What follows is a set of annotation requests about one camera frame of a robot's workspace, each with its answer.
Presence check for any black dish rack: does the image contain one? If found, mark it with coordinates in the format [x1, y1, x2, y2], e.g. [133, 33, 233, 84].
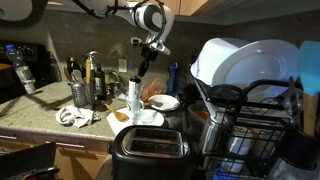
[192, 79, 319, 180]

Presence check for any white crumpled cloth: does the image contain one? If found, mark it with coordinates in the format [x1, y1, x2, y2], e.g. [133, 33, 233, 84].
[55, 105, 101, 128]

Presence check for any dark olive oil bottle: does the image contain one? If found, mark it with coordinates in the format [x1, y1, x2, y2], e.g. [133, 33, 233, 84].
[95, 66, 106, 100]

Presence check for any perforated steel utensil holder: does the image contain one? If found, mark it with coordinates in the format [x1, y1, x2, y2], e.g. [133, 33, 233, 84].
[70, 82, 95, 109]

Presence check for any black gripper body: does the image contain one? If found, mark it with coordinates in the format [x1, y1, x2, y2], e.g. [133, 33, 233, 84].
[138, 46, 158, 76]

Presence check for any blue spatula wooden handle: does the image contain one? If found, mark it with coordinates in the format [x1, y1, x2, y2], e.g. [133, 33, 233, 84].
[297, 41, 320, 137]

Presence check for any orange plastic bag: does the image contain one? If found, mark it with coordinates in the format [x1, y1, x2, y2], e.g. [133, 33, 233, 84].
[141, 78, 166, 102]

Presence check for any white plate on counter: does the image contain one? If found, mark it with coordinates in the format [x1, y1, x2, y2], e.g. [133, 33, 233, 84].
[148, 94, 180, 111]

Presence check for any white mug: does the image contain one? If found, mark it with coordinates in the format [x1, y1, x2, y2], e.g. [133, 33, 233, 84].
[127, 100, 144, 113]

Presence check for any clear plastic water bottle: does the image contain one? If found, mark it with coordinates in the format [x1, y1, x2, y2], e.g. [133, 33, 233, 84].
[6, 44, 35, 94]

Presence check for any white tumbler with black lid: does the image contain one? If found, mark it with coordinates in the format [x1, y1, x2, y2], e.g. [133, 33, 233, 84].
[128, 76, 141, 100]

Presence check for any steel cup in rack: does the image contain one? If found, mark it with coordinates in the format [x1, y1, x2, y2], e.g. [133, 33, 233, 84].
[199, 112, 223, 154]

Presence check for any white bowl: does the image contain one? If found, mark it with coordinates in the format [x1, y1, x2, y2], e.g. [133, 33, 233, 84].
[132, 109, 164, 126]

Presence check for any white cutting board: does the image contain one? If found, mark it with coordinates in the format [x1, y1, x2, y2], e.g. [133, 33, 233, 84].
[107, 108, 132, 135]

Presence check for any blue canister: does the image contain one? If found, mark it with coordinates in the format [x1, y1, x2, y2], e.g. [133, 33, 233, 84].
[167, 63, 178, 96]

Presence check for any white tub in rack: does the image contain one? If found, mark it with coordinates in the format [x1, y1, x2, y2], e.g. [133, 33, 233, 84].
[190, 38, 248, 86]

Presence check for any black microwave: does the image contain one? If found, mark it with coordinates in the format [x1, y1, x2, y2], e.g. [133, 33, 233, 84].
[0, 40, 53, 103]

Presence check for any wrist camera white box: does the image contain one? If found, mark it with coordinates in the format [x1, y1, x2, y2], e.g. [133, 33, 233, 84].
[151, 43, 171, 55]

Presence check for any black toaster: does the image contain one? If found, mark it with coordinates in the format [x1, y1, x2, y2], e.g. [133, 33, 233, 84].
[111, 125, 196, 180]

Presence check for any wooden spatula in holder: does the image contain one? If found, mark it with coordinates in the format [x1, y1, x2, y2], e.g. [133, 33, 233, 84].
[85, 59, 91, 84]

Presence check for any large white plate in rack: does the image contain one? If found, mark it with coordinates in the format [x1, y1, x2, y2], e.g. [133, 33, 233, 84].
[212, 39, 299, 89]

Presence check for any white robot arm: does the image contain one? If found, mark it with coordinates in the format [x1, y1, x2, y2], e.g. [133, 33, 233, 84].
[0, 0, 175, 83]

